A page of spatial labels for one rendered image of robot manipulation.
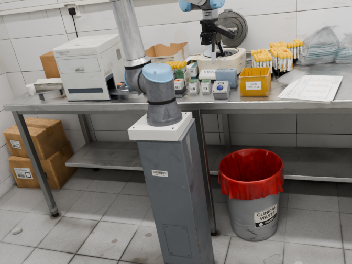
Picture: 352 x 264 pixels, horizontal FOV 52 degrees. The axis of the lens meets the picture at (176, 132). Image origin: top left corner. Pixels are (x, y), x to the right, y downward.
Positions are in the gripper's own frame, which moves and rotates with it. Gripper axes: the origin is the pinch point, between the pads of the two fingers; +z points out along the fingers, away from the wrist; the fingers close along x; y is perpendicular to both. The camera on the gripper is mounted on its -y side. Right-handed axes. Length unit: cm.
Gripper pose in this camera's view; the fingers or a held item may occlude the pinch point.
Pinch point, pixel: (219, 59)
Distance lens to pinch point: 182.1
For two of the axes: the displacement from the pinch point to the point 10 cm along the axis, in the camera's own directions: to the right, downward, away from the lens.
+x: -3.9, 4.6, -8.0
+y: -9.1, -0.6, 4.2
